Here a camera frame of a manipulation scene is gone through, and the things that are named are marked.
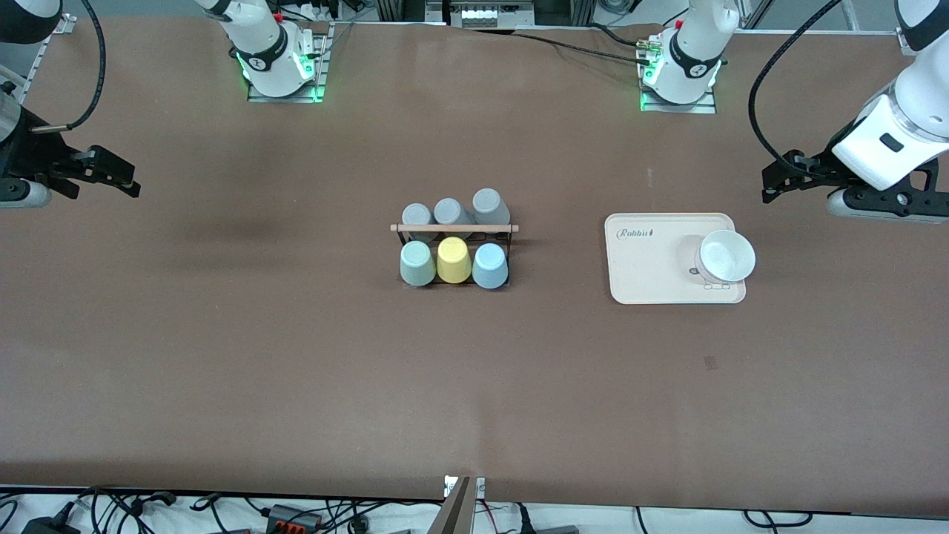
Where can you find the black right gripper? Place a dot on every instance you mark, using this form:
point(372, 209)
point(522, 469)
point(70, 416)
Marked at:
point(21, 154)

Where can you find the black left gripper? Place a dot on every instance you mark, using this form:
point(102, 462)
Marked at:
point(823, 165)

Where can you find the pale green cup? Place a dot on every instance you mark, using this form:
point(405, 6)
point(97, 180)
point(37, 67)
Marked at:
point(417, 265)

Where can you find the light blue cup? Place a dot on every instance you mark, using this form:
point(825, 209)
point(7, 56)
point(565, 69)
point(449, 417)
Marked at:
point(490, 268)

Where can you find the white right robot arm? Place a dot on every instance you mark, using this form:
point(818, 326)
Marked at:
point(259, 44)

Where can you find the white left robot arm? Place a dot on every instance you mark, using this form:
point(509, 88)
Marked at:
point(697, 44)

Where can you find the white bowl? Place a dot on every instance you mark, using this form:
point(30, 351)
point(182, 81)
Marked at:
point(726, 256)

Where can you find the cream plastic tray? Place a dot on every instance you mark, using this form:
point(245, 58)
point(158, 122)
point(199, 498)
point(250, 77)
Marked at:
point(652, 274)

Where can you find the grey cup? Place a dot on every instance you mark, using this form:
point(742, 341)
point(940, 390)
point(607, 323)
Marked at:
point(449, 212)
point(489, 204)
point(417, 215)

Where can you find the grey terminal box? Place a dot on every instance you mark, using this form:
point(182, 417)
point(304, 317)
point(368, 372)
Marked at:
point(489, 15)

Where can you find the yellow cup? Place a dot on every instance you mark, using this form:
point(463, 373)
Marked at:
point(454, 262)

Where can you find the black power adapter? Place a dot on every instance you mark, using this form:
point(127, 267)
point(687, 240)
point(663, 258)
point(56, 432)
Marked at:
point(48, 526)

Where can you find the black red connector block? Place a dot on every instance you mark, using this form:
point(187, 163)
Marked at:
point(293, 518)

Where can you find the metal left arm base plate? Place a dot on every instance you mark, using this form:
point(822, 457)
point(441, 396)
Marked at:
point(689, 108)

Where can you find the aluminium frame profile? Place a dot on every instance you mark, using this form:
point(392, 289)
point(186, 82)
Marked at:
point(37, 63)
point(906, 41)

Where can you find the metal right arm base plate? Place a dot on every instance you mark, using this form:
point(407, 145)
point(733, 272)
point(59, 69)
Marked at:
point(320, 67)

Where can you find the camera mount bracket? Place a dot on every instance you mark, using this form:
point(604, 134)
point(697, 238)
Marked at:
point(456, 512)

